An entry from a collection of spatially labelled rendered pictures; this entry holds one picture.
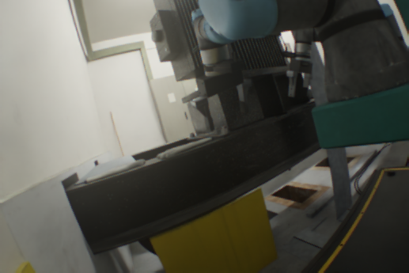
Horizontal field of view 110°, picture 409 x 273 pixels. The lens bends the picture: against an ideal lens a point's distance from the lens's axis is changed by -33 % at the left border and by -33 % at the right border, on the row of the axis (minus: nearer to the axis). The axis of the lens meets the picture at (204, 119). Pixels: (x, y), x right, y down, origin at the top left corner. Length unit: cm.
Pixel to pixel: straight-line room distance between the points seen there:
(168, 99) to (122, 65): 117
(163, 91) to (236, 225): 342
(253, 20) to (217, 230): 76
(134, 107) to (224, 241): 355
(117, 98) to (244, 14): 401
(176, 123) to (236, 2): 383
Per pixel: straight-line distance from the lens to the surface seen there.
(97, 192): 82
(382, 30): 31
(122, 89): 422
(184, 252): 85
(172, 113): 400
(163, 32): 114
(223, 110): 89
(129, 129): 409
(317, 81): 111
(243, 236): 93
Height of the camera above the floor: 75
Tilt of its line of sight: level
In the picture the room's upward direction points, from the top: 17 degrees counter-clockwise
